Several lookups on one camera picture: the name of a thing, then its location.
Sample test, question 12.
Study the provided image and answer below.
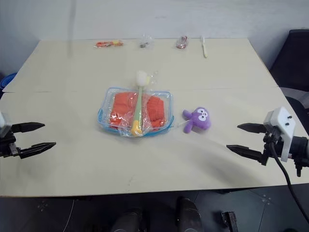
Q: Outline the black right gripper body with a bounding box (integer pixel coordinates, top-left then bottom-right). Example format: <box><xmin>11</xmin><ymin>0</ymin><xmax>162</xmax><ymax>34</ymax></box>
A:
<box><xmin>262</xmin><ymin>125</ymin><xmax>284</xmax><ymax>159</ymax></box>

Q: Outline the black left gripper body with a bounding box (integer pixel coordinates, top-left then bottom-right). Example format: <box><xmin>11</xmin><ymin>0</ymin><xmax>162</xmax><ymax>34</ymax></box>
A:
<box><xmin>0</xmin><ymin>125</ymin><xmax>20</xmax><ymax>159</ymax></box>

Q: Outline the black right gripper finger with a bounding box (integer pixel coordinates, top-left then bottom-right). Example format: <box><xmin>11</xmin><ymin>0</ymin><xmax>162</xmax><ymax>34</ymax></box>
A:
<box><xmin>226</xmin><ymin>144</ymin><xmax>268</xmax><ymax>167</ymax></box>
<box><xmin>237</xmin><ymin>122</ymin><xmax>267</xmax><ymax>134</ymax></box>

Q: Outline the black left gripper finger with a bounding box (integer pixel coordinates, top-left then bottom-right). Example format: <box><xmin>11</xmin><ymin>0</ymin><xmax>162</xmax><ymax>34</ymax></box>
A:
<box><xmin>18</xmin><ymin>142</ymin><xmax>57</xmax><ymax>160</ymax></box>
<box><xmin>12</xmin><ymin>122</ymin><xmax>46</xmax><ymax>134</ymax></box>

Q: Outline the purple plush toy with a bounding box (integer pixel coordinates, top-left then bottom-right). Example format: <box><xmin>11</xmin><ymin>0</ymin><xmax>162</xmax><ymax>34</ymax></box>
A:
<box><xmin>182</xmin><ymin>106</ymin><xmax>213</xmax><ymax>134</ymax></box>

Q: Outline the clear zip pouch blue trim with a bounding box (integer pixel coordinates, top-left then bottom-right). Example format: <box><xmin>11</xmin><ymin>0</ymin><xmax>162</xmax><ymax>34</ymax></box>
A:
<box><xmin>97</xmin><ymin>87</ymin><xmax>175</xmax><ymax>139</ymax></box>

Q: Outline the orange cloth item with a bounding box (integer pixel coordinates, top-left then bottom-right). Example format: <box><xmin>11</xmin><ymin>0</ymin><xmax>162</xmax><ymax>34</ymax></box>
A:
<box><xmin>108</xmin><ymin>91</ymin><xmax>168</xmax><ymax>131</ymax></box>

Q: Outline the green brush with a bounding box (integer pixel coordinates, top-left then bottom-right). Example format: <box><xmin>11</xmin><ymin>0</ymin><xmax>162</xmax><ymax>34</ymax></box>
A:
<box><xmin>117</xmin><ymin>69</ymin><xmax>160</xmax><ymax>138</ymax></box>

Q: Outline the blue plastic basin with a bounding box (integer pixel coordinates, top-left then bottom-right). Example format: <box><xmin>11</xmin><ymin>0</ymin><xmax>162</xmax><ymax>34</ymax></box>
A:
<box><xmin>0</xmin><ymin>72</ymin><xmax>16</xmax><ymax>93</ymax></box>

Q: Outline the grey chair armrest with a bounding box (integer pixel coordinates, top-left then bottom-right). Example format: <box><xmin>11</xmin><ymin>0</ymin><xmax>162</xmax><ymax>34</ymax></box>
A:
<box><xmin>281</xmin><ymin>86</ymin><xmax>309</xmax><ymax>110</ymax></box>

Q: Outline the small black block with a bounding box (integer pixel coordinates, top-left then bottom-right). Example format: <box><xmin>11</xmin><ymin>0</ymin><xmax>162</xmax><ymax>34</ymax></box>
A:
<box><xmin>220</xmin><ymin>210</ymin><xmax>239</xmax><ymax>232</ymax></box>

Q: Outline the black chair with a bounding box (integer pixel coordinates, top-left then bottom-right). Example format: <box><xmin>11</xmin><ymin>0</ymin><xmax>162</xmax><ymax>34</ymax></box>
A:
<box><xmin>268</xmin><ymin>29</ymin><xmax>309</xmax><ymax>136</ymax></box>

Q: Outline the dark rounded shape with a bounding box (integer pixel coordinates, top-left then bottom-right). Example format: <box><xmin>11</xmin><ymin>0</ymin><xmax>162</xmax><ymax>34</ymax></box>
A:
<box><xmin>110</xmin><ymin>207</ymin><xmax>146</xmax><ymax>232</ymax></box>
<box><xmin>175</xmin><ymin>196</ymin><xmax>203</xmax><ymax>232</ymax></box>

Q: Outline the white and yellow toothbrush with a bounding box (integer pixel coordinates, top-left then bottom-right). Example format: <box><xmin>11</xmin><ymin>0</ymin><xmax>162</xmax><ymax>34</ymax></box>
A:
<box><xmin>200</xmin><ymin>35</ymin><xmax>209</xmax><ymax>59</ymax></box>

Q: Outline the clear packet with red item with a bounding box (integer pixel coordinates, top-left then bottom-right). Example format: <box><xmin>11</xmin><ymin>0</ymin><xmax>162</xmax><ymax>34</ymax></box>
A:
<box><xmin>174</xmin><ymin>35</ymin><xmax>190</xmax><ymax>50</ymax></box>

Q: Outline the orange item in clear packet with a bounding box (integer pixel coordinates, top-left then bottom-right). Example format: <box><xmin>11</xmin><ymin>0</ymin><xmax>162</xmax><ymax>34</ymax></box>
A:
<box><xmin>94</xmin><ymin>40</ymin><xmax>125</xmax><ymax>49</ymax></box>

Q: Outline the clear packet with dark bits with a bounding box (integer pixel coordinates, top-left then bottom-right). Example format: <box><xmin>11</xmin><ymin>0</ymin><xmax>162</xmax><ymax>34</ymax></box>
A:
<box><xmin>138</xmin><ymin>33</ymin><xmax>155</xmax><ymax>50</ymax></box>

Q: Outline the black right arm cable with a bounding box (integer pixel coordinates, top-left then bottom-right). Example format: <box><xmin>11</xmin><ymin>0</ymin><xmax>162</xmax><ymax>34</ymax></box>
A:
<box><xmin>270</xmin><ymin>139</ymin><xmax>309</xmax><ymax>229</ymax></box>

